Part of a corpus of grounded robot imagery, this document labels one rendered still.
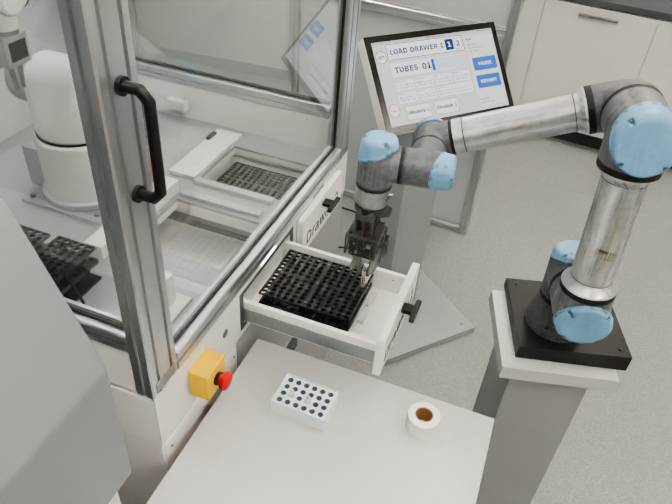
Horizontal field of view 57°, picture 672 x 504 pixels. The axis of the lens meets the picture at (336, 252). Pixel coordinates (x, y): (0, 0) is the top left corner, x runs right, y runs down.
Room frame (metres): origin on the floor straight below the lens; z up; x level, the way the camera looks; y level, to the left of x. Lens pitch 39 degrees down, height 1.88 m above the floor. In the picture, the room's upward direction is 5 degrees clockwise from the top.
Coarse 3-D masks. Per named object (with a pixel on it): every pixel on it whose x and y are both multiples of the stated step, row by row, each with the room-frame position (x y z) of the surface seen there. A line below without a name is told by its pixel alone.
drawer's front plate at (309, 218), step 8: (336, 176) 1.54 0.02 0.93; (328, 184) 1.50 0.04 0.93; (336, 184) 1.54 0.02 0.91; (320, 192) 1.45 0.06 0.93; (328, 192) 1.47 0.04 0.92; (320, 200) 1.42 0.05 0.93; (312, 208) 1.37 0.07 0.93; (320, 208) 1.42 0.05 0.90; (304, 216) 1.33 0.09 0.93; (312, 216) 1.36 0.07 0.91; (320, 216) 1.42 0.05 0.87; (328, 216) 1.49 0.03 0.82; (304, 224) 1.31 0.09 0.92; (312, 224) 1.37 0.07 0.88; (320, 224) 1.43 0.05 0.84; (304, 232) 1.31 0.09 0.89; (304, 240) 1.32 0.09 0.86; (312, 240) 1.37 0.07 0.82
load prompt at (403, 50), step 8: (424, 40) 2.02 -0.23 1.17; (432, 40) 2.04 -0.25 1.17; (440, 40) 2.05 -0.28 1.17; (448, 40) 2.06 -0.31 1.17; (456, 40) 2.08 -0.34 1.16; (392, 48) 1.95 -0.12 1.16; (400, 48) 1.96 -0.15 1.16; (408, 48) 1.98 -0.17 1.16; (416, 48) 1.99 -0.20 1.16; (424, 48) 2.00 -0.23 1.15; (432, 48) 2.02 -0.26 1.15; (440, 48) 2.03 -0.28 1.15; (448, 48) 2.05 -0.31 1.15; (456, 48) 2.06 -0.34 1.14; (464, 48) 2.07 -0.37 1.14; (392, 56) 1.93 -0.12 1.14; (400, 56) 1.95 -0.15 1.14; (408, 56) 1.96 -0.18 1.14; (416, 56) 1.97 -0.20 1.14
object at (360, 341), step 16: (304, 256) 1.24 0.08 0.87; (320, 256) 1.23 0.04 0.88; (336, 256) 1.22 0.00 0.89; (272, 272) 1.20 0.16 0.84; (384, 272) 1.18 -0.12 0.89; (256, 288) 1.12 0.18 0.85; (384, 288) 1.17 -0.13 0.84; (400, 288) 1.16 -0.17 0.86; (256, 304) 1.02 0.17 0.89; (384, 304) 1.12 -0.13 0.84; (256, 320) 1.01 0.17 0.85; (272, 320) 1.00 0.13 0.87; (288, 320) 0.99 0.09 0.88; (304, 320) 0.99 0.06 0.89; (368, 320) 1.06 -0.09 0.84; (384, 320) 1.07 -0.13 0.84; (304, 336) 0.98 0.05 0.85; (320, 336) 0.97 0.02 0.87; (336, 336) 0.96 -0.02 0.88; (352, 336) 0.95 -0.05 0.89; (368, 336) 1.01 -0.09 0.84; (352, 352) 0.94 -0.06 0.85; (368, 352) 0.93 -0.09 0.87
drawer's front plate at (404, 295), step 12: (408, 276) 1.13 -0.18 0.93; (408, 288) 1.08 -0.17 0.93; (396, 300) 1.04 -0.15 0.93; (408, 300) 1.11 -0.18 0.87; (396, 312) 1.00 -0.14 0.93; (384, 324) 0.96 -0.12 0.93; (396, 324) 1.01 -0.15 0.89; (384, 336) 0.92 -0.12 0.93; (384, 348) 0.91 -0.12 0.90; (372, 372) 0.91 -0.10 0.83
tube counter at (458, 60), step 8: (448, 56) 2.03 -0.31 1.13; (456, 56) 2.04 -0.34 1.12; (464, 56) 2.06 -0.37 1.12; (424, 64) 1.97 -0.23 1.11; (432, 64) 1.98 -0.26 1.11; (440, 64) 2.00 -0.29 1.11; (448, 64) 2.01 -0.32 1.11; (456, 64) 2.02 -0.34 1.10; (464, 64) 2.04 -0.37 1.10; (424, 72) 1.95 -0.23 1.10
